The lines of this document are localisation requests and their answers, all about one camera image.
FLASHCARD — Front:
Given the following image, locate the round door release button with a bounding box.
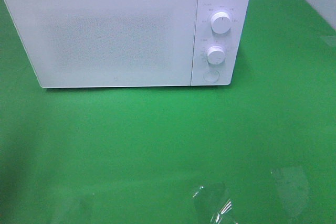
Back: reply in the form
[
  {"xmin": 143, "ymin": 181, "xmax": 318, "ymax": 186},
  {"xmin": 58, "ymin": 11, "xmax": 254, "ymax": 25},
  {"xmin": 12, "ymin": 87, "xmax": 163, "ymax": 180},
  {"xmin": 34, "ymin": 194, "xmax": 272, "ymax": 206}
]
[{"xmin": 203, "ymin": 70, "xmax": 220, "ymax": 83}]

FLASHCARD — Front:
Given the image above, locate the white microwave door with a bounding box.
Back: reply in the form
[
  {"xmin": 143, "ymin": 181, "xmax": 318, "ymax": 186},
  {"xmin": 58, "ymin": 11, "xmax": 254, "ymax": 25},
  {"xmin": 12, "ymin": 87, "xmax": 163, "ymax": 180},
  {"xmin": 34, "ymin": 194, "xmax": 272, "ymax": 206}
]
[{"xmin": 5, "ymin": 0, "xmax": 197, "ymax": 88}]

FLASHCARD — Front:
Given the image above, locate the lower white microwave knob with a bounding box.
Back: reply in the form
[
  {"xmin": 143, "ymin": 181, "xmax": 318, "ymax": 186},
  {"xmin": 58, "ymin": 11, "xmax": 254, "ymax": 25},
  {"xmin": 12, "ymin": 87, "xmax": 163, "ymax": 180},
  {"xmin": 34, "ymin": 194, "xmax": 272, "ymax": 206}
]
[{"xmin": 206, "ymin": 46, "xmax": 226, "ymax": 65}]

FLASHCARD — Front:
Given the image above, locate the white microwave knob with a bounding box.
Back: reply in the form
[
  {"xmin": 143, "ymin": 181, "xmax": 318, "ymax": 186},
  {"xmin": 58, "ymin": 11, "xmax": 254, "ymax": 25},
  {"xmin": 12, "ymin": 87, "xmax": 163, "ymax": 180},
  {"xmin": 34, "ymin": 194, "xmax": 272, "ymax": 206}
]
[
  {"xmin": 206, "ymin": 46, "xmax": 226, "ymax": 65},
  {"xmin": 211, "ymin": 10, "xmax": 232, "ymax": 34}
]

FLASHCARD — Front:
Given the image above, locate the upper white microwave knob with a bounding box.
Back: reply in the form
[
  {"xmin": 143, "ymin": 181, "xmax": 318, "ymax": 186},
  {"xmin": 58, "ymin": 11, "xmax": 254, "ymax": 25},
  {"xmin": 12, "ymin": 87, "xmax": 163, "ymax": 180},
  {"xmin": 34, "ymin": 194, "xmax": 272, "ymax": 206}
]
[{"xmin": 211, "ymin": 10, "xmax": 232, "ymax": 34}]

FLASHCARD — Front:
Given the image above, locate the green table mat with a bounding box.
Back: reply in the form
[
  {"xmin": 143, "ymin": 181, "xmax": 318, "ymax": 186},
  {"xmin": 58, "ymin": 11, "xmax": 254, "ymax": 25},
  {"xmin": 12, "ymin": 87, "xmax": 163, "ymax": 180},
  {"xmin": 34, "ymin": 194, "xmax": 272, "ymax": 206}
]
[{"xmin": 1, "ymin": 0, "xmax": 335, "ymax": 223}]

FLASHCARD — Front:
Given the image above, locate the white microwave oven body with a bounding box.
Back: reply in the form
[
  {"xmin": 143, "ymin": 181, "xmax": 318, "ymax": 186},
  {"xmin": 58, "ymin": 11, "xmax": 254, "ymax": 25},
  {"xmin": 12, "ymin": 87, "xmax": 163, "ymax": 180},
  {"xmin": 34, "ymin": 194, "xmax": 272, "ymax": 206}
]
[{"xmin": 0, "ymin": 0, "xmax": 252, "ymax": 89}]

